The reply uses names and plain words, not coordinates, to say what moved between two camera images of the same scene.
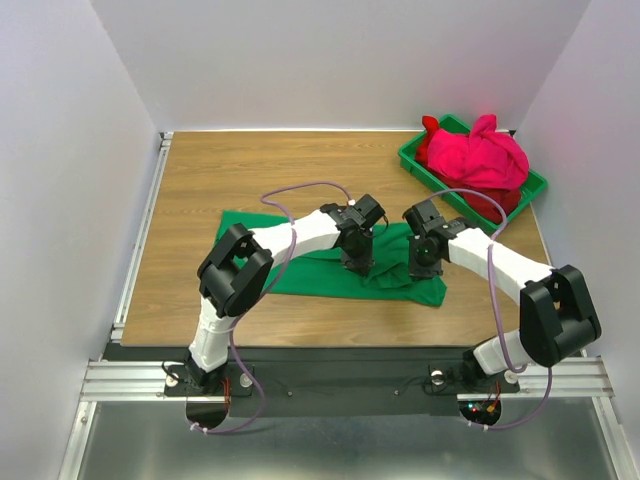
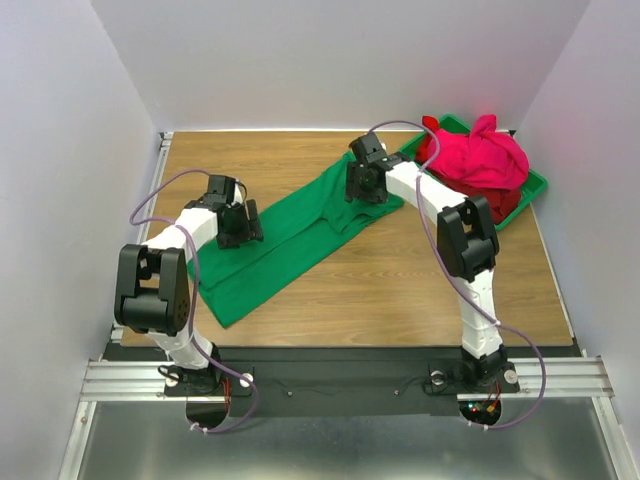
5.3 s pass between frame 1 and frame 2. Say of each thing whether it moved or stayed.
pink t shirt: stayed
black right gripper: moved
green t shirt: moved
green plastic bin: stayed
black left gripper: moved
